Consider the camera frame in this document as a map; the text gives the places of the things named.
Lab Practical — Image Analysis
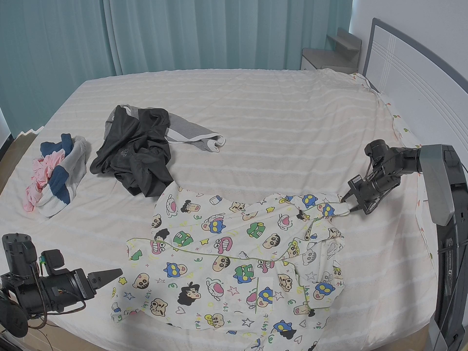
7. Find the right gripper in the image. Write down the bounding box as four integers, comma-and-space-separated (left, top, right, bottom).
340, 175, 400, 216

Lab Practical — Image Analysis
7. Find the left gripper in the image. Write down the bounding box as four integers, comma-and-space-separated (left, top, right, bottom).
27, 268, 123, 314

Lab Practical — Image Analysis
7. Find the white printed pyjama top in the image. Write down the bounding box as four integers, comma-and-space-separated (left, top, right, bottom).
110, 187, 347, 351

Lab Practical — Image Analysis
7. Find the white blue striped sweater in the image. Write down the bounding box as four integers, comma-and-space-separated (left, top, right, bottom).
37, 133, 90, 218

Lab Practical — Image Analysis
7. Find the bed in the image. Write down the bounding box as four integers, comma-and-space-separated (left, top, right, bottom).
0, 18, 468, 351

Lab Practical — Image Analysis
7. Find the pink garment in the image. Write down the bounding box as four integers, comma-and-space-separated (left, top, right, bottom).
23, 150, 68, 212

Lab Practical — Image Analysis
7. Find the black garment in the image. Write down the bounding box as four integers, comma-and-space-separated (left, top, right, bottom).
89, 105, 175, 198

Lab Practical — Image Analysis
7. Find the grey bedside table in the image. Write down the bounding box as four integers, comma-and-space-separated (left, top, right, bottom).
301, 27, 362, 74

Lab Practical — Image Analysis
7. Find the grey garment with white trim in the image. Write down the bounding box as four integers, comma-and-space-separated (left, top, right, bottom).
104, 105, 226, 153

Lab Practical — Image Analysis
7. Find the blue-green curtain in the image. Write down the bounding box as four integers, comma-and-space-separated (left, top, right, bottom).
0, 0, 356, 135

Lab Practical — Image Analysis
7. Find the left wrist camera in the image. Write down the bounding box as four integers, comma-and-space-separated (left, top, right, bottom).
38, 249, 66, 283

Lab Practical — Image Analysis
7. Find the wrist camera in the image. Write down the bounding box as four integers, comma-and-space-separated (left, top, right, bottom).
38, 249, 66, 283
365, 140, 391, 167

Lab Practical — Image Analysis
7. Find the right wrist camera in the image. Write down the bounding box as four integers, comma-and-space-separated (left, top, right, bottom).
365, 140, 391, 167

